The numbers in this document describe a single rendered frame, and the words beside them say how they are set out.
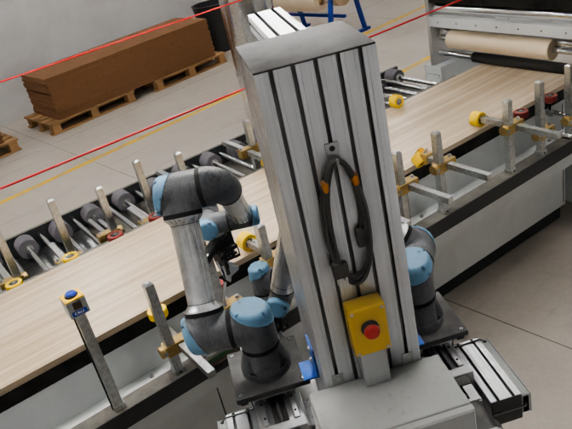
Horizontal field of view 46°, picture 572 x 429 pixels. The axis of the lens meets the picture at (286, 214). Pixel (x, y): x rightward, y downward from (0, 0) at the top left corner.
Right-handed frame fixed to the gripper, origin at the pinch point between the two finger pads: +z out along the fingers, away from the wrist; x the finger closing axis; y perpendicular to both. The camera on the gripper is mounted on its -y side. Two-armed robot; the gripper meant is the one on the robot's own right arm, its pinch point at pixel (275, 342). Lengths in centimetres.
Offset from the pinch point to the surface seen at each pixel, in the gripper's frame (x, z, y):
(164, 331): -29.4, -8.3, -29.3
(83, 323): -55, -28, -29
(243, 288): 16, 8, -51
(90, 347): -56, -18, -29
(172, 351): -29.4, 0.9, -28.5
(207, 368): -25.5, -0.6, -6.9
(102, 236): -14, -3, -138
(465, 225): 135, 27, -31
